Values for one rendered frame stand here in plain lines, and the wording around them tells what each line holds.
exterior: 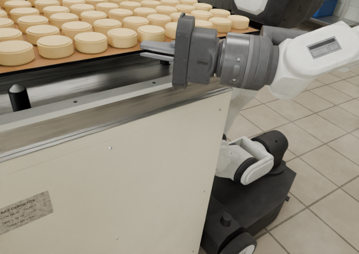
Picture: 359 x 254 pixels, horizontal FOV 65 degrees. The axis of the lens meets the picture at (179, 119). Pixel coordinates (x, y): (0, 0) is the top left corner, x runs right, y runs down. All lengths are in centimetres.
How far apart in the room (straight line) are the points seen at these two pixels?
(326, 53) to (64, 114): 43
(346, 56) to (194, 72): 22
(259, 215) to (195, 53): 99
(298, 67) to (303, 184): 143
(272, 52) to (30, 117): 40
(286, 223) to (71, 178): 120
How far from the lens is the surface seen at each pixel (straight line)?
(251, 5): 92
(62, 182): 60
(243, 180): 131
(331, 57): 47
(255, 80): 46
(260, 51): 45
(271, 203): 141
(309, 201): 176
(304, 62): 45
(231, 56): 45
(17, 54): 44
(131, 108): 58
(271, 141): 145
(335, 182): 196
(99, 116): 55
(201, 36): 45
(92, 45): 47
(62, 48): 46
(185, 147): 73
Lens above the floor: 117
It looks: 34 degrees down
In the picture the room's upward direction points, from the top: 6 degrees clockwise
